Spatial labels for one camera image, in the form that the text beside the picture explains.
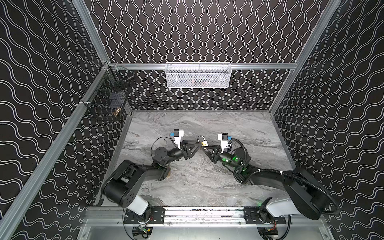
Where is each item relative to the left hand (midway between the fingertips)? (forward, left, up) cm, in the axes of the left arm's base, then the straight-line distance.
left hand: (203, 145), depth 71 cm
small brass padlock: (+2, -1, -1) cm, 3 cm away
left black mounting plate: (-26, +23, -24) cm, 42 cm away
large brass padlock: (-10, +16, -7) cm, 20 cm away
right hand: (+1, 0, -4) cm, 5 cm away
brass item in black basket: (+18, +47, +5) cm, 50 cm away
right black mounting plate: (-25, -25, -17) cm, 40 cm away
